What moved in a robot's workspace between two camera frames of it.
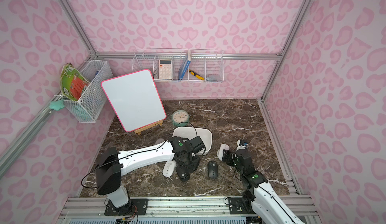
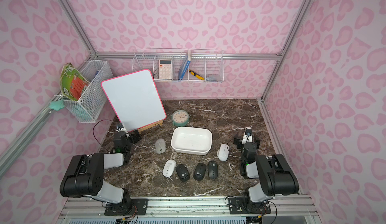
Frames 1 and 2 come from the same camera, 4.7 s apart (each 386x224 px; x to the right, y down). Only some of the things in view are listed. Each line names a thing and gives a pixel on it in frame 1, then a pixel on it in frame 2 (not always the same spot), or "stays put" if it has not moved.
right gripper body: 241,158 -> 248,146
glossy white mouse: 220,150 stays put
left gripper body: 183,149 -> 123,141
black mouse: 183,174 stays put
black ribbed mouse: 212,170 stays put
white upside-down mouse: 169,169 stays put
